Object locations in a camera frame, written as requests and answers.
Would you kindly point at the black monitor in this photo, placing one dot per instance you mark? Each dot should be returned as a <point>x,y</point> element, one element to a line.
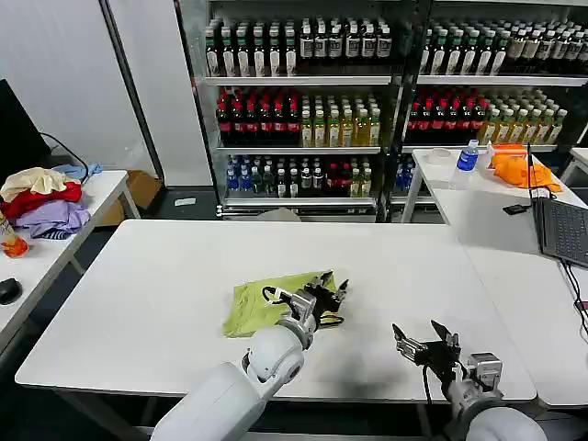
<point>18,138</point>

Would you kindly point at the small white bottle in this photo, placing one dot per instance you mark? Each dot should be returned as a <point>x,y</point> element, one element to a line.
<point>488,158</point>

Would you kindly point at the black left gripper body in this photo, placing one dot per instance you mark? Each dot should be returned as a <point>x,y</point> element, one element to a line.
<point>324,302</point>

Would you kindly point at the small black device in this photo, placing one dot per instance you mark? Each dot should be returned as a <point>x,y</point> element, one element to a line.
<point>514,209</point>

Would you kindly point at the brown cardboard box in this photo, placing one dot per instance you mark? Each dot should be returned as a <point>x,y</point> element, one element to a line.
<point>138,188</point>

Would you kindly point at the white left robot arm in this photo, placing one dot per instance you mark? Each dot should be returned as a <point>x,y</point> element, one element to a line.
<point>220,404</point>

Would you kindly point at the white desk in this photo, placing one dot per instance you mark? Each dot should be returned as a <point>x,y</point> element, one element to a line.
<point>50,271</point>

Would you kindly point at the light blue cloth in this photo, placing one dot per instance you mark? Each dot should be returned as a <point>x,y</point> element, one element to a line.
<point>78,171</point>

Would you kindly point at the yellow-green shirt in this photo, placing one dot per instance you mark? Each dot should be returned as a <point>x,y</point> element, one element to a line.
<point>257,308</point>

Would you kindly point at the orange cloth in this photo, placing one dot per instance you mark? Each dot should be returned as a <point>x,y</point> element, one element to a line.
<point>523,172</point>

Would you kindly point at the black wall strip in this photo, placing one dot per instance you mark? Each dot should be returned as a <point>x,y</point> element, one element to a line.
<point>133,92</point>

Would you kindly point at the black computer mouse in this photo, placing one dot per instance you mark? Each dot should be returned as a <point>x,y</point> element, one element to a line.
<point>9,290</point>

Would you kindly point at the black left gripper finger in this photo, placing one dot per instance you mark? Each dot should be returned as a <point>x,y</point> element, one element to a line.
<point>342,290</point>
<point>321,279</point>

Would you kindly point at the beige cloth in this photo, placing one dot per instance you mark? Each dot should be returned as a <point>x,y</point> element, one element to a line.
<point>34,181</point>

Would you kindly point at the purple cloth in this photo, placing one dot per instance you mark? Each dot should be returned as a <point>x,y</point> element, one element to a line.
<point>55,218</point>

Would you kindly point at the blue-label water bottle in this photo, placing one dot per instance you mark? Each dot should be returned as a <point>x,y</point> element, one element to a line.
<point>465,163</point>

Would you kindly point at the shelf unit with drink bottles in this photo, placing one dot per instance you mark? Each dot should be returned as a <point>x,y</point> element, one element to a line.
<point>298,110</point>
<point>487,92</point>

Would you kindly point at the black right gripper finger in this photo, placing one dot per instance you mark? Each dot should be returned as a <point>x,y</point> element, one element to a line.
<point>448,337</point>
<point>405,342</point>

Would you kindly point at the orange snack packet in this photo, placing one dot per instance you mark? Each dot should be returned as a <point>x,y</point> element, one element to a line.
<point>14,245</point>

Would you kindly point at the grey object on floor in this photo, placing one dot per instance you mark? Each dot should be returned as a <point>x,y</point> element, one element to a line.
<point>278,215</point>

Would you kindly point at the white side table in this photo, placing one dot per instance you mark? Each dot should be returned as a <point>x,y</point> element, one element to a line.
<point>478,206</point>

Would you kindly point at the white tape roll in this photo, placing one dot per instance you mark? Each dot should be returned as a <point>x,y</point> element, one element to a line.
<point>438,156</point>

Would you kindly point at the dark grey laptop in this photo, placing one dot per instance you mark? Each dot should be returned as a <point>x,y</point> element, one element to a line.
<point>562,229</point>

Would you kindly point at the red cloth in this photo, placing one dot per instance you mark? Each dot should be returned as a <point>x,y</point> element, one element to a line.
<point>41,200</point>

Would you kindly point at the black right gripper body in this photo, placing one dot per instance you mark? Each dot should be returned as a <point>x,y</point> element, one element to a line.
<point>438,358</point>

